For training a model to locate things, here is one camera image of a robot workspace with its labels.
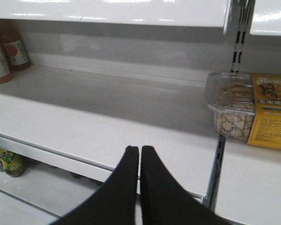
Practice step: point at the yellow lemon tea bottle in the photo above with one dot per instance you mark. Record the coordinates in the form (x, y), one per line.
(13, 163)

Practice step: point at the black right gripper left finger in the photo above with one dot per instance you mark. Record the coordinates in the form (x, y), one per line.
(114, 202)

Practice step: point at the clear cookie box yellow label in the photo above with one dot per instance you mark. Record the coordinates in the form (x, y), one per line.
(246, 107)

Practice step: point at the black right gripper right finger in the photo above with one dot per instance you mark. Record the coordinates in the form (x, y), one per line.
(164, 201)

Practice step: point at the white metal shelf unit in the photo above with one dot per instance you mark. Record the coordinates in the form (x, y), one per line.
(106, 74)

